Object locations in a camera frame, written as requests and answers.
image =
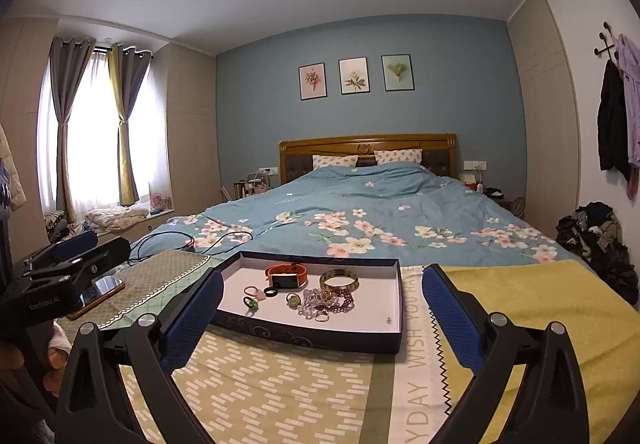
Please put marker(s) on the white quilted jacket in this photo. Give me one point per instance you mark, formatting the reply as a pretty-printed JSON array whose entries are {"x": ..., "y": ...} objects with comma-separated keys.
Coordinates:
[{"x": 12, "y": 164}]

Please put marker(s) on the pile of dark clothes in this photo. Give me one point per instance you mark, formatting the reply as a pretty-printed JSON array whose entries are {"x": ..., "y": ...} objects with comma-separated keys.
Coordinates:
[{"x": 600, "y": 249}]

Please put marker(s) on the white wall socket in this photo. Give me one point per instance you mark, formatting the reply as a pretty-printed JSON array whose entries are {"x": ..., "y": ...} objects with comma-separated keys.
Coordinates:
[
  {"x": 267, "y": 170},
  {"x": 475, "y": 165}
]

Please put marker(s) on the black curtain rod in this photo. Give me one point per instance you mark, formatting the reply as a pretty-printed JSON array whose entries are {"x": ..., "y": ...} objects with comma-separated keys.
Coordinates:
[{"x": 102, "y": 49}]

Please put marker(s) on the red and white box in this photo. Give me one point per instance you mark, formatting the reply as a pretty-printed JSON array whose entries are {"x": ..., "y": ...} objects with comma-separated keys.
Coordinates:
[{"x": 471, "y": 180}]

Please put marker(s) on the black jacket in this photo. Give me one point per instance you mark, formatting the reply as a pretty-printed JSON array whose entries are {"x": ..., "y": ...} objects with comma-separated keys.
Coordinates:
[{"x": 612, "y": 124}]

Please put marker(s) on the cluster of cosmetic bottles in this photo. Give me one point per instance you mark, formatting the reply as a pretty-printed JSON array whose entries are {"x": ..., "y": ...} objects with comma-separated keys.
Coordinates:
[{"x": 250, "y": 184}]

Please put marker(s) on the smartphone with orange case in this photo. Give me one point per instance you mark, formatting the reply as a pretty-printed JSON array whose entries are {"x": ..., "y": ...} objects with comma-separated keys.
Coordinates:
[{"x": 100, "y": 291}]

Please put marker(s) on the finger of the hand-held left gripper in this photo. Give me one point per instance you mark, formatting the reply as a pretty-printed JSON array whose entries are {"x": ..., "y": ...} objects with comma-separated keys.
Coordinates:
[
  {"x": 105, "y": 256},
  {"x": 75, "y": 244}
]

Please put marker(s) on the white sheer curtain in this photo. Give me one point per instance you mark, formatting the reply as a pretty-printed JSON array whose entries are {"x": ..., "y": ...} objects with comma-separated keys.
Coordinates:
[{"x": 100, "y": 134}]

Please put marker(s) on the white flower framed picture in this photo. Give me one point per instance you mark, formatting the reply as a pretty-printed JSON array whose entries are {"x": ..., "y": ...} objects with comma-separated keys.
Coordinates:
[{"x": 354, "y": 75}]

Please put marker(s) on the green quilted mat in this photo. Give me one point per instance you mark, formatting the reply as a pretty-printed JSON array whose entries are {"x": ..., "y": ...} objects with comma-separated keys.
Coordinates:
[{"x": 160, "y": 274}]

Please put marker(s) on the blue floral duvet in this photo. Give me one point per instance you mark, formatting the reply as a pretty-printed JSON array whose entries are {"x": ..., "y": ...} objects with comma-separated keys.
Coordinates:
[{"x": 400, "y": 204}]

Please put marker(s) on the dark patterned cloth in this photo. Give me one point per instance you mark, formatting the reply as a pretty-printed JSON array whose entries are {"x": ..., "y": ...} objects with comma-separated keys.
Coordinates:
[{"x": 55, "y": 226}]

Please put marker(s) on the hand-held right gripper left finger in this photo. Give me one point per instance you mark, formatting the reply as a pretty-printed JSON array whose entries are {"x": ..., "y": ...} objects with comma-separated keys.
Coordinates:
[{"x": 192, "y": 319}]

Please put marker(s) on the person's left hand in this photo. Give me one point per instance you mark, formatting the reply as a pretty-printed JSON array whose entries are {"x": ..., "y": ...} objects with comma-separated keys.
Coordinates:
[{"x": 57, "y": 364}]

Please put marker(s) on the black coat rack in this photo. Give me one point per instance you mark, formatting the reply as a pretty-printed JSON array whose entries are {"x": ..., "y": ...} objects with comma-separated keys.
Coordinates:
[{"x": 606, "y": 42}]

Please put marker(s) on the yellow cloth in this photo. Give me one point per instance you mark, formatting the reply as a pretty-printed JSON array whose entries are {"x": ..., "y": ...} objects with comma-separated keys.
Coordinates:
[{"x": 550, "y": 289}]

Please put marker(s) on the cream crumpled blanket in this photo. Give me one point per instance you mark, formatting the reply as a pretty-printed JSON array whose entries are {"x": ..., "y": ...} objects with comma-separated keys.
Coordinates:
[{"x": 117, "y": 216}]

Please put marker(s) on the gold bangle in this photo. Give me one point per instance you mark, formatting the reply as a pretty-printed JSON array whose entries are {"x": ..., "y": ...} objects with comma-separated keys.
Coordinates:
[{"x": 340, "y": 282}]

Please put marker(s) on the small black object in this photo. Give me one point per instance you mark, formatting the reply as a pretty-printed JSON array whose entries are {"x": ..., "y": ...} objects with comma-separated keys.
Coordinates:
[{"x": 495, "y": 192}]

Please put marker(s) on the grey and yellow curtain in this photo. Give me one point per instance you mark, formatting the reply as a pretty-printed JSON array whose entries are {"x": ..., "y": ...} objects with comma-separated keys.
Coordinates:
[{"x": 127, "y": 89}]

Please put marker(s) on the floral white pillow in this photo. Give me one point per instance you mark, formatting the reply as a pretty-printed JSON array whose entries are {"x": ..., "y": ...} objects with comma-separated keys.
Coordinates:
[
  {"x": 397, "y": 157},
  {"x": 335, "y": 162}
]

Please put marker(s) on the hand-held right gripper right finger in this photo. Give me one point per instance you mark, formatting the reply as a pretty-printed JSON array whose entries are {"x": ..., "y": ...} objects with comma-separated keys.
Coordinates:
[{"x": 452, "y": 319}]

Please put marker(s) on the orange smartwatch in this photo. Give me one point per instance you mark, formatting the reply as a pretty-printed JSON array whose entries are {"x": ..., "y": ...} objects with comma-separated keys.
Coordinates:
[{"x": 285, "y": 280}]

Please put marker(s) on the tall beige wardrobe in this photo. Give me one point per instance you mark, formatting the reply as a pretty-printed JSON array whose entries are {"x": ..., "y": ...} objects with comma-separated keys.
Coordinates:
[{"x": 542, "y": 124}]

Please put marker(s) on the green leaf framed picture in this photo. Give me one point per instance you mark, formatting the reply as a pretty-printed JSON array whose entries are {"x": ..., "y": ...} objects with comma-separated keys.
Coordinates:
[{"x": 398, "y": 72}]

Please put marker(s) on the dark blue jewelry box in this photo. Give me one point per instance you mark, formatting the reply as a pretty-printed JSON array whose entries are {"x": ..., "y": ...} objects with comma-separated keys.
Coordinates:
[{"x": 370, "y": 294}]

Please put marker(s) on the wooden headboard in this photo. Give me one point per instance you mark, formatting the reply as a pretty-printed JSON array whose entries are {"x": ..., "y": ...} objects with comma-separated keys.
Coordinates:
[{"x": 370, "y": 142}]

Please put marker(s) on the pink flower framed picture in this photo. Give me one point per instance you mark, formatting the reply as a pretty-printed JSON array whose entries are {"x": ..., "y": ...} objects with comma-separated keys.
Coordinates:
[{"x": 314, "y": 80}]

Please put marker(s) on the purple garment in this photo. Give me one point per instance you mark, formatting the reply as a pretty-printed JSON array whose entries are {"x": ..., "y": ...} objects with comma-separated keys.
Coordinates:
[{"x": 631, "y": 89}]

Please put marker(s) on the small pink fan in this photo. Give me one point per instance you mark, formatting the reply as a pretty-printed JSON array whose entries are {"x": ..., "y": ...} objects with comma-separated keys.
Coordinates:
[{"x": 158, "y": 203}]

